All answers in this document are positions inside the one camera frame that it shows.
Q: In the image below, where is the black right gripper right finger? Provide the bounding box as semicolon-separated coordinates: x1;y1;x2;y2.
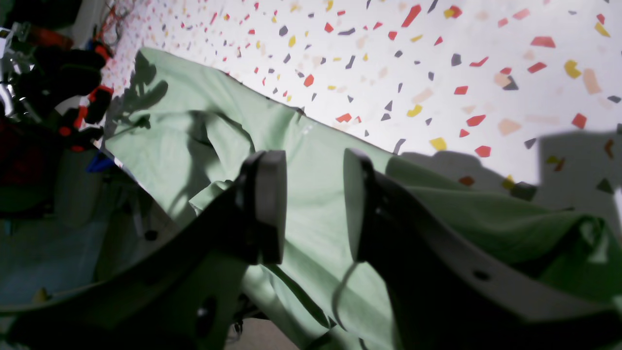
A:
344;148;621;350

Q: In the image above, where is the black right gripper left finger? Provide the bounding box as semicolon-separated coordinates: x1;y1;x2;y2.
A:
1;150;287;350

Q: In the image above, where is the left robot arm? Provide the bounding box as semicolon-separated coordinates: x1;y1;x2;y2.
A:
1;0;113;201

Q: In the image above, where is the light green T-shirt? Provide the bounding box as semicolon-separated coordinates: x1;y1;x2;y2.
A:
105;47;621;350

